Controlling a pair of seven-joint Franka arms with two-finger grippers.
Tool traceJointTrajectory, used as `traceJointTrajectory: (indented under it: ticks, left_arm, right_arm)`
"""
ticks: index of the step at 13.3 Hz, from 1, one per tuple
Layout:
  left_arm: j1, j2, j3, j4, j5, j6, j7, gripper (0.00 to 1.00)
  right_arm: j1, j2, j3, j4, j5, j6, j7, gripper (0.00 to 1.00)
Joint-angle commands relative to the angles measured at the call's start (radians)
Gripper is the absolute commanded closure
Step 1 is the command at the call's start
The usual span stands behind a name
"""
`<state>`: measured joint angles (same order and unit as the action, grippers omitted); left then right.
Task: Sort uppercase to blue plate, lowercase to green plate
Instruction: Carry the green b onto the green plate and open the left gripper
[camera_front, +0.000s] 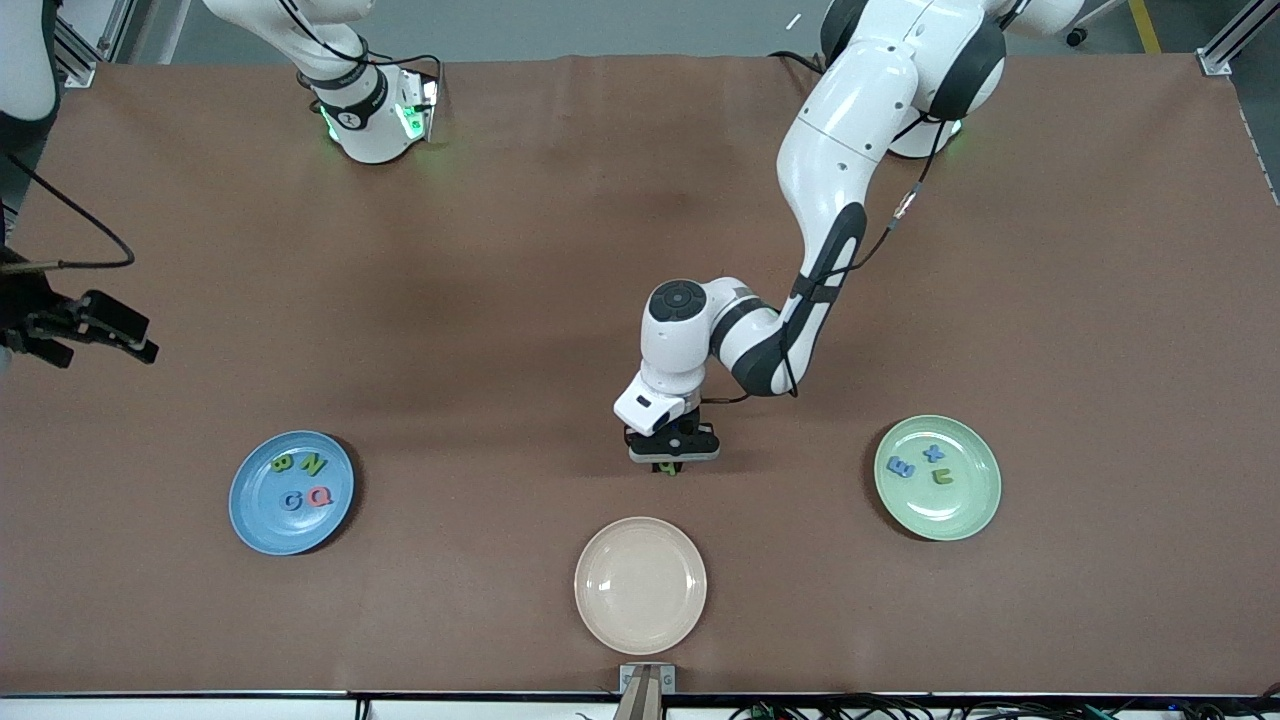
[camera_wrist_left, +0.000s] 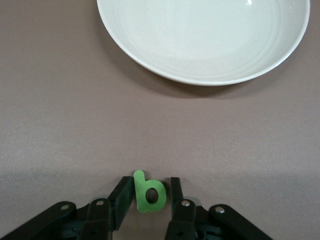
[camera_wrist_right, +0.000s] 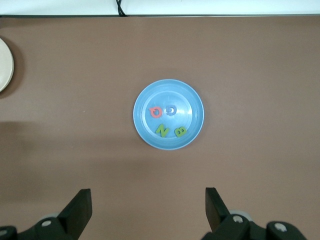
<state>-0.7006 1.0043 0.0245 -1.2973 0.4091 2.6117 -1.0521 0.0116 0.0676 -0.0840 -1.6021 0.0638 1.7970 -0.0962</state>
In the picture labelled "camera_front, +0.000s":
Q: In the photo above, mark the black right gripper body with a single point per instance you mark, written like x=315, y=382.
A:
x=22, y=308

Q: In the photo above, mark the green foam letter B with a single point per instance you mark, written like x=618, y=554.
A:
x=283, y=462

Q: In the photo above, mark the blue foam letter m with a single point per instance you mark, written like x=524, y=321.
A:
x=900, y=467

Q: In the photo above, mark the green foam letter N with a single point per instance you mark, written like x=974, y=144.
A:
x=314, y=465

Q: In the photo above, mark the blue foam letter G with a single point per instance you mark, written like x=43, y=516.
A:
x=286, y=501

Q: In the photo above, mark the red foam letter Q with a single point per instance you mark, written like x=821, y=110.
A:
x=314, y=496

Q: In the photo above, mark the green foam letter u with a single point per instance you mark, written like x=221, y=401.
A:
x=941, y=480

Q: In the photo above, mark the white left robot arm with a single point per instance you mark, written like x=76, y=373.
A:
x=850, y=120

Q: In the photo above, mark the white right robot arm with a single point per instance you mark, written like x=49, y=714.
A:
x=365, y=130

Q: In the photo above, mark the beige plate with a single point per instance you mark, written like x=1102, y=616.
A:
x=640, y=586

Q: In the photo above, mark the blue plate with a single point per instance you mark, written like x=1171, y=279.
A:
x=265, y=520

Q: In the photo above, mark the green plate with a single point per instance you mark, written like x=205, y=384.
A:
x=950, y=510

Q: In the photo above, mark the brown table cover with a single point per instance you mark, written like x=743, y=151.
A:
x=400, y=300

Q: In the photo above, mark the black chair caster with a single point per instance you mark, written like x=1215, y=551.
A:
x=1075, y=38

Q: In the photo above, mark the yellow floor tape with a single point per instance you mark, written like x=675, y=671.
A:
x=1143, y=25

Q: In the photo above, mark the grey metal bracket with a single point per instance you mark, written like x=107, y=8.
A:
x=626, y=680

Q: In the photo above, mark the aluminium frame profile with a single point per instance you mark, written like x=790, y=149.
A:
x=1230, y=40
x=80, y=60

